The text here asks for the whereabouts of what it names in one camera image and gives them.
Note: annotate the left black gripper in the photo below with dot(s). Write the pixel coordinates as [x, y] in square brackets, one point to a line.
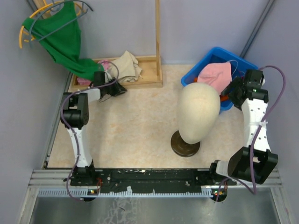
[119, 90]

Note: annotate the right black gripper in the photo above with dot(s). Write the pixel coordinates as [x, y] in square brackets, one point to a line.
[235, 83]

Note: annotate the pink hat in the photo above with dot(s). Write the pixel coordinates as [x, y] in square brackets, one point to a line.
[216, 75]

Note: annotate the blue plastic bin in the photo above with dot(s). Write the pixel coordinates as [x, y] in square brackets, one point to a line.
[219, 55]

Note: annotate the cream mannequin head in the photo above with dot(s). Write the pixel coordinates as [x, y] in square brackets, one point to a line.
[198, 114]

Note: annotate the wooden clothes rack with tray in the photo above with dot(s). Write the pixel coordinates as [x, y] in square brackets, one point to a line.
[151, 73]

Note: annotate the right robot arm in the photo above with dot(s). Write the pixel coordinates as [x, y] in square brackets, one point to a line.
[253, 162]

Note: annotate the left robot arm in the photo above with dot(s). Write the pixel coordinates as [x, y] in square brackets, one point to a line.
[74, 114]

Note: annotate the orange hat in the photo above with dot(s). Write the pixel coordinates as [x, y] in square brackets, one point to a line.
[222, 98]

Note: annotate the beige cloth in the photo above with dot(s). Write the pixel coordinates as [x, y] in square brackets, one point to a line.
[128, 67]

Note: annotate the pink cloth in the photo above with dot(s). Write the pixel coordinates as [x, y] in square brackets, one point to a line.
[105, 64]

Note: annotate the green shirt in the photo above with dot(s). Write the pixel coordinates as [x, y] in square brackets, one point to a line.
[70, 59]

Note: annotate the grey hanger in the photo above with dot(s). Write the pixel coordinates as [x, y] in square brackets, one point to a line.
[68, 37]

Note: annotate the yellow hanger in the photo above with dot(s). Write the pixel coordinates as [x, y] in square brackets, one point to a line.
[28, 35]

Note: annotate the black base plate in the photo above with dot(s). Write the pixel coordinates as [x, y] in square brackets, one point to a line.
[180, 180]

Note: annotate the aluminium rail frame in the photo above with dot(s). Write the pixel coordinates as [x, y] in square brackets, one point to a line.
[54, 183]

